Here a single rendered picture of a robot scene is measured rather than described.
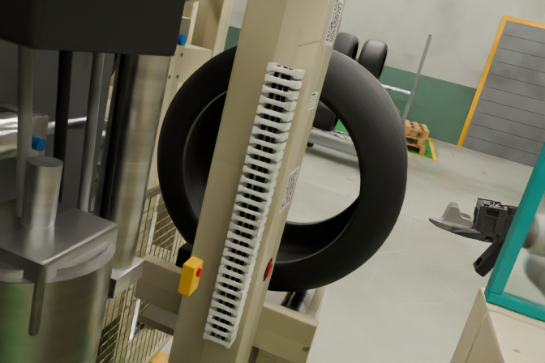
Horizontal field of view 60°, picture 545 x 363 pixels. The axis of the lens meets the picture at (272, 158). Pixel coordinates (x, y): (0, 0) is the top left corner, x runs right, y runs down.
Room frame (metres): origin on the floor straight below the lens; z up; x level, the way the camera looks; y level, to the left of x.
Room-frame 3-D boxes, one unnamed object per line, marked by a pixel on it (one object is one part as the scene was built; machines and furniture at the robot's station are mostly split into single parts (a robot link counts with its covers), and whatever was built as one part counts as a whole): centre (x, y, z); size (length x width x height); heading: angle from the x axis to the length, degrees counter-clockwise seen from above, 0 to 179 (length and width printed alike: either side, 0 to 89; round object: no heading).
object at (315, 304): (1.03, -0.15, 0.83); 0.36 x 0.09 x 0.06; 167
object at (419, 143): (9.51, -2.47, 0.22); 1.27 x 0.90 x 0.43; 167
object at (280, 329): (0.88, 0.02, 0.90); 0.40 x 0.03 x 0.10; 77
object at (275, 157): (0.71, 0.01, 1.19); 0.05 x 0.04 x 0.48; 77
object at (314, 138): (6.56, -0.98, 0.96); 1.30 x 0.62 x 1.92; 75
